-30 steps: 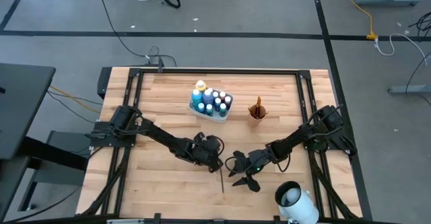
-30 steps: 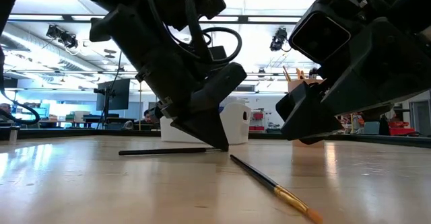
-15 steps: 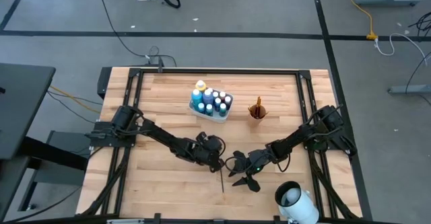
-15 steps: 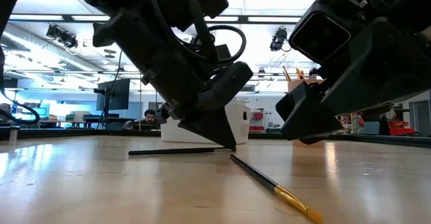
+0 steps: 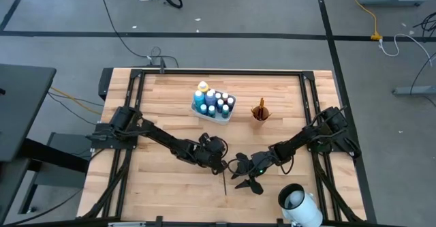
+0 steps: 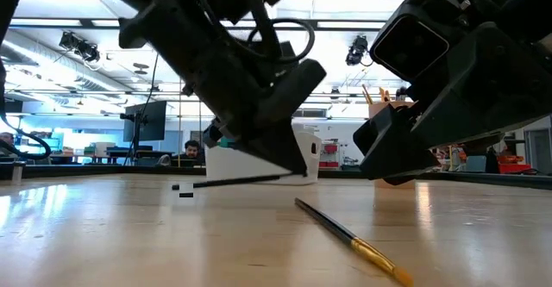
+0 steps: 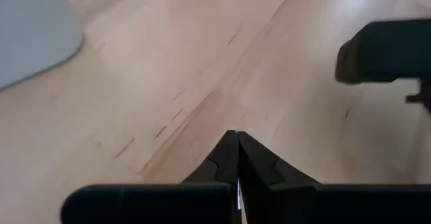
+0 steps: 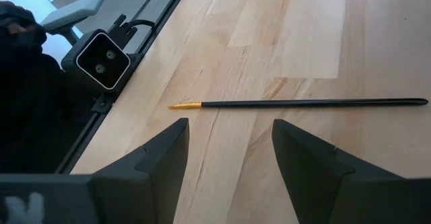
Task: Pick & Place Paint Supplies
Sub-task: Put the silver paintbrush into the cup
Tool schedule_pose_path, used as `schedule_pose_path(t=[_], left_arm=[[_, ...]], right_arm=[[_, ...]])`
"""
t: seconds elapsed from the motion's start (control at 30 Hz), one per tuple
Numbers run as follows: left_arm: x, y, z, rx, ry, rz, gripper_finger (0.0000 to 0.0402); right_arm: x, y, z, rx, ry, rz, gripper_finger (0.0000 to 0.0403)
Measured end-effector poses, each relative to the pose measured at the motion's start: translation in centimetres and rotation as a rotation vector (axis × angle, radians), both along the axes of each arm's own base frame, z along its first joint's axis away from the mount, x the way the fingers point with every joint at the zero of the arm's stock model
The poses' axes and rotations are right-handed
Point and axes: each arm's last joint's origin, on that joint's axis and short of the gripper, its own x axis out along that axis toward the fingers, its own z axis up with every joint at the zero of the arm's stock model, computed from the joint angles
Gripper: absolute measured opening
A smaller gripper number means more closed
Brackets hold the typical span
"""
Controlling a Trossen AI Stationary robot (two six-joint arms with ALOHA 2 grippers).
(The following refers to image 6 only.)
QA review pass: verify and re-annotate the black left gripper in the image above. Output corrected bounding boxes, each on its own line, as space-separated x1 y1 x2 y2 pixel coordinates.
117 0 328 178

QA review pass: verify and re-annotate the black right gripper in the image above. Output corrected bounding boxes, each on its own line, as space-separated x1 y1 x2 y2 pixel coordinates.
353 22 552 180

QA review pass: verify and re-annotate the white plastic caddy tray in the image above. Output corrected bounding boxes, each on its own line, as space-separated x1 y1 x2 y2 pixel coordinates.
204 122 323 187

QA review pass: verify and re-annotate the orange plastic cup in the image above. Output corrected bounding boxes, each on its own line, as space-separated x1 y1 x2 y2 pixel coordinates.
367 100 417 190

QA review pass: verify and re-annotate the shelf with red bins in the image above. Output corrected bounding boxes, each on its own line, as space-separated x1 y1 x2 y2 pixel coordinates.
430 144 534 176

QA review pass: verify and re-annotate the black computer monitor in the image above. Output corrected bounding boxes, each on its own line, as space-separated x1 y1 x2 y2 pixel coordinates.
122 100 168 143

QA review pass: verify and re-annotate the black monitor stand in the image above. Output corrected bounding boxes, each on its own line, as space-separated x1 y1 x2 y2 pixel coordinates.
119 112 143 167

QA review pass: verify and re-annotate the black ceiling spotlight cluster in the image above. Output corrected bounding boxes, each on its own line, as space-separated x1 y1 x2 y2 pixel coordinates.
58 30 102 63

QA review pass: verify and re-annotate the black overhead rig beam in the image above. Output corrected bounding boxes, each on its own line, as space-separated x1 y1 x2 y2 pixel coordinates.
8 16 389 33

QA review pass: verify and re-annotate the black aluminium table frame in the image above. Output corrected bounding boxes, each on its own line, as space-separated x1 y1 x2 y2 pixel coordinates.
0 162 552 191

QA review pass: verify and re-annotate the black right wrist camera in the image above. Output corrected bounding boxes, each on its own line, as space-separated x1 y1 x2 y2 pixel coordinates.
369 13 451 83

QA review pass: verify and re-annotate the black hanging camera with cable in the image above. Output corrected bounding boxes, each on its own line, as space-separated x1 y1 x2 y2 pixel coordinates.
344 34 375 69

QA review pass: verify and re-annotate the black left camera cable loop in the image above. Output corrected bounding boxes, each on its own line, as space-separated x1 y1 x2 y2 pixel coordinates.
248 17 317 65

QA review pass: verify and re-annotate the black hanging cable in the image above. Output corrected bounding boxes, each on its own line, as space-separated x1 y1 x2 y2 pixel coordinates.
138 53 161 116

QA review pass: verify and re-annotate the black arm base cable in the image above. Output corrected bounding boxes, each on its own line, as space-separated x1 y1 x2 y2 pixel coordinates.
0 113 53 162

